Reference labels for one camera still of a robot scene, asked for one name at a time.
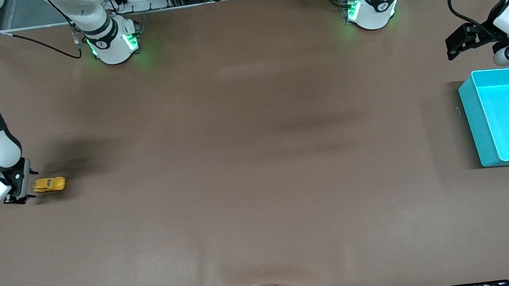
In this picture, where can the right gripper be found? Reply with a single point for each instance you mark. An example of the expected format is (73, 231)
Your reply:
(19, 179)

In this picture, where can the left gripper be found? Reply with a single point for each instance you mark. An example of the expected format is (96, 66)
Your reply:
(486, 32)

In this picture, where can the yellow beetle toy car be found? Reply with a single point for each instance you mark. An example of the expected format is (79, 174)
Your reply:
(51, 184)

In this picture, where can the brown table mat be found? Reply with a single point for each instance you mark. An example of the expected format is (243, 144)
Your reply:
(260, 186)

